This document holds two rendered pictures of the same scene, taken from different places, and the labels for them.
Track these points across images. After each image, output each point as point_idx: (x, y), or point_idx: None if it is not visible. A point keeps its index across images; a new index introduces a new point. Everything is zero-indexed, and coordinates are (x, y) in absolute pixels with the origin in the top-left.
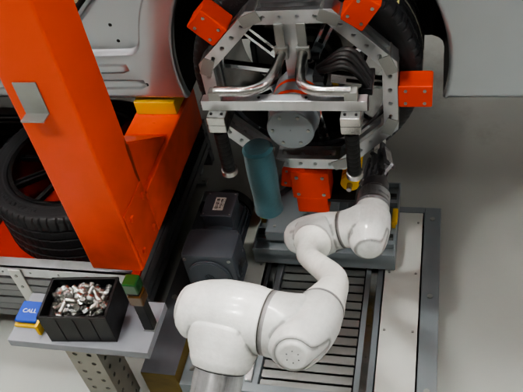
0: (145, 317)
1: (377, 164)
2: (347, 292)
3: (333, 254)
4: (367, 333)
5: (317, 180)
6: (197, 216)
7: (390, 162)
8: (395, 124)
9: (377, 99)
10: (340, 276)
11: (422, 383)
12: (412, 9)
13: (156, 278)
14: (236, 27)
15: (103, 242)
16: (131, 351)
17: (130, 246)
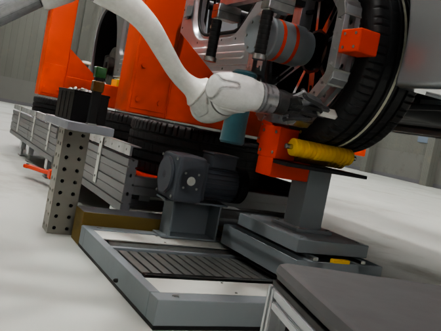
0: (90, 106)
1: (300, 98)
2: (132, 3)
3: (261, 245)
4: (208, 276)
5: (273, 133)
6: (230, 221)
7: (303, 89)
8: (331, 70)
9: None
10: (142, 0)
11: (183, 295)
12: (405, 10)
13: (151, 188)
14: None
15: (125, 79)
16: (65, 120)
17: (130, 82)
